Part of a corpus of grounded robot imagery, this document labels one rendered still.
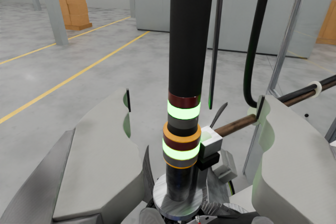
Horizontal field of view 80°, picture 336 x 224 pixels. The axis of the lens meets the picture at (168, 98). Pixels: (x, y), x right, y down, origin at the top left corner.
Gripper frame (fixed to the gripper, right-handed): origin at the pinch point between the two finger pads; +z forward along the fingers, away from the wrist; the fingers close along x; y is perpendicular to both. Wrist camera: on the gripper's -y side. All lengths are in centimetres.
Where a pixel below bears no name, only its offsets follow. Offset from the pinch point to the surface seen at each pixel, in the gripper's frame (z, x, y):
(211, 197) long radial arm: 28, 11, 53
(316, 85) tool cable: 23.5, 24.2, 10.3
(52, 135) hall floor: 172, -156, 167
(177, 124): 5.1, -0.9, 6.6
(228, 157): 44, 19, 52
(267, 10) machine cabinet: 528, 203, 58
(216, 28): 6.1, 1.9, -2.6
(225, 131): 10.2, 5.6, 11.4
